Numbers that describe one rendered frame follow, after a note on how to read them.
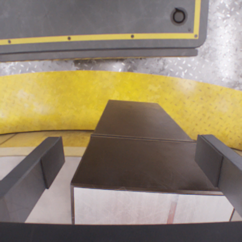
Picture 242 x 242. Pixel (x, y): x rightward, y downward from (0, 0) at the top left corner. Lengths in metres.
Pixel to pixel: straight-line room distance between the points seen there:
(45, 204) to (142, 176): 0.59
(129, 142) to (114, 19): 0.35
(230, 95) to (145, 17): 0.60
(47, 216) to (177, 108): 0.69
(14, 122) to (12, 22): 0.55
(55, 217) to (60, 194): 0.11
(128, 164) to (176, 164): 0.05
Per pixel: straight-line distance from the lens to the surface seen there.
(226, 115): 0.96
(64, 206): 0.71
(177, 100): 0.85
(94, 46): 0.49
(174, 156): 0.20
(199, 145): 0.17
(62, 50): 0.51
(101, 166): 0.17
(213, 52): 0.89
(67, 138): 0.80
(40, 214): 0.77
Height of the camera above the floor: 0.80
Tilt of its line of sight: 73 degrees down
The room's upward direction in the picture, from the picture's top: 177 degrees counter-clockwise
